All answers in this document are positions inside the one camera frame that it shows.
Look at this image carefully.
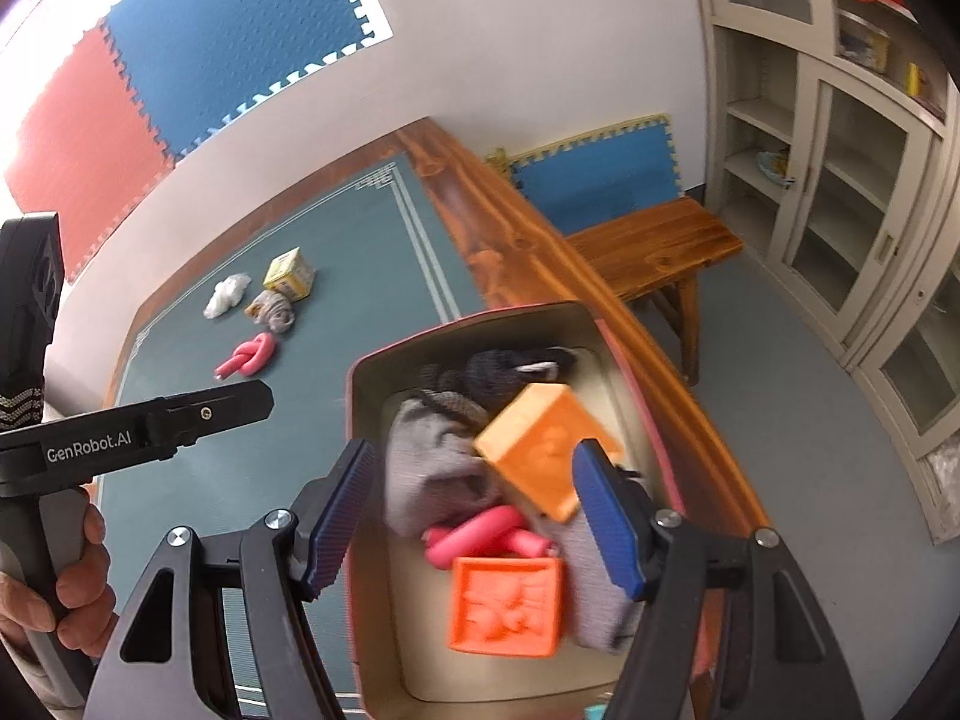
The knotted pink foam curler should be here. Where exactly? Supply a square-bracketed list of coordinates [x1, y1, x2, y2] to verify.
[214, 332, 279, 381]

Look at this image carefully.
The small yellow box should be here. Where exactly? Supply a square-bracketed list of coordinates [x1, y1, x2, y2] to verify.
[263, 247, 315, 302]

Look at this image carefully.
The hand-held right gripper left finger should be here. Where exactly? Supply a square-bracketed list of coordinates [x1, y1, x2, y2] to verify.
[82, 437, 377, 720]

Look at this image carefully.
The yellow carton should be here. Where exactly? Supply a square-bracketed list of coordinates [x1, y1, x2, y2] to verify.
[838, 28, 892, 72]

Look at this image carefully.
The bent pink foam curler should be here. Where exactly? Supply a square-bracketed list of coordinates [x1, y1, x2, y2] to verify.
[423, 505, 550, 569]

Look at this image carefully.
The blue foam wall mat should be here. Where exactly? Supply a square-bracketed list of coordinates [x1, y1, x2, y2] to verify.
[105, 0, 380, 160]

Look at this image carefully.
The orange bear toy cube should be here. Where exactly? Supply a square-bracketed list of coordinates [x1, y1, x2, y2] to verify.
[447, 556, 566, 659]

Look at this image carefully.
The person's left hand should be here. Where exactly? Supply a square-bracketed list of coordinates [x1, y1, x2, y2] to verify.
[0, 499, 115, 653]

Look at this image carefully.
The beige patterned sock ball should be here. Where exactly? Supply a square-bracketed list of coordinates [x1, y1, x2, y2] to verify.
[246, 290, 298, 336]

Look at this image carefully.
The patterned dish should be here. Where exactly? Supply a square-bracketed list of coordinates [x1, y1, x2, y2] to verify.
[756, 148, 794, 187]

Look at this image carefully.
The blue foam mat yellow edge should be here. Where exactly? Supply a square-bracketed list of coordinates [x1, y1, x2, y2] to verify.
[486, 113, 685, 238]

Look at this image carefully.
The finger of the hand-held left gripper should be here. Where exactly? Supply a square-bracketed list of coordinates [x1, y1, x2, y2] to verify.
[146, 379, 275, 460]

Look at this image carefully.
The orange clock toy cube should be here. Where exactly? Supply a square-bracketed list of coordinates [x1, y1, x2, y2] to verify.
[475, 382, 625, 524]

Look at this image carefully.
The grey sock black cuff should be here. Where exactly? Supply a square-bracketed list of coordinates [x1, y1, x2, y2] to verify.
[553, 517, 647, 655]

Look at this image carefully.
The green table mat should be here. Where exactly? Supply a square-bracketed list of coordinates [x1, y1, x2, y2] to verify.
[97, 152, 488, 706]

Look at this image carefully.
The wooden bench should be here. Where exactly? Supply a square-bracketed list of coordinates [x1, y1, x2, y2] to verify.
[565, 198, 745, 387]

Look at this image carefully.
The red tin container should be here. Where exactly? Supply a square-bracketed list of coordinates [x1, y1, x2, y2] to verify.
[343, 301, 710, 720]

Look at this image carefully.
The beige glass-door cabinet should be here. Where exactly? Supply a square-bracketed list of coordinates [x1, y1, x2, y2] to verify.
[688, 0, 960, 547]

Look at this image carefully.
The grey sock striped dark cuff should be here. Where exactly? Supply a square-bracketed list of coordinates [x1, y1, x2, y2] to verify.
[385, 388, 505, 539]

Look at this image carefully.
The white plastic wad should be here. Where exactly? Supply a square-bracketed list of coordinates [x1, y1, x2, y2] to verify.
[203, 273, 253, 320]

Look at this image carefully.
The red foam wall mat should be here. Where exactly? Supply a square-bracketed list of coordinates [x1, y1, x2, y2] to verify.
[4, 24, 178, 286]

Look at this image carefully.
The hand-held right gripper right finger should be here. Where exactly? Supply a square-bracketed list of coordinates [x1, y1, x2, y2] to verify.
[570, 439, 860, 720]

